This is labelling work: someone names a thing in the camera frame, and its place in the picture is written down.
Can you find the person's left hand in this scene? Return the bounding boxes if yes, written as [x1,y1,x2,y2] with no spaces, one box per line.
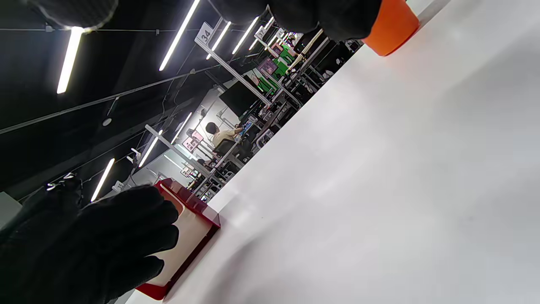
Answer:
[0,177,180,304]

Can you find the person's right hand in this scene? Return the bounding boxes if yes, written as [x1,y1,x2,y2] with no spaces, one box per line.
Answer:
[25,0,382,41]

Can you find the orange cup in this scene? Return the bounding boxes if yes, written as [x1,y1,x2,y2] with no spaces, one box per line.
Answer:
[362,0,421,57]

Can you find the cream plastic storage bin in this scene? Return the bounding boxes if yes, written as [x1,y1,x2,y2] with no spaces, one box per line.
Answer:
[135,178,221,301]

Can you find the black monitor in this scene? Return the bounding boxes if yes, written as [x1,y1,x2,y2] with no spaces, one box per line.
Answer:
[219,80,265,119]

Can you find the white numbered sign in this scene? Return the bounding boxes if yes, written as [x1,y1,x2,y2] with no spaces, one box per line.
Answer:
[194,22,215,46]

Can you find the group of ceiling strip lights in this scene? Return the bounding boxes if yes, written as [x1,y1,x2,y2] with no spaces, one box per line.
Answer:
[57,0,260,202]

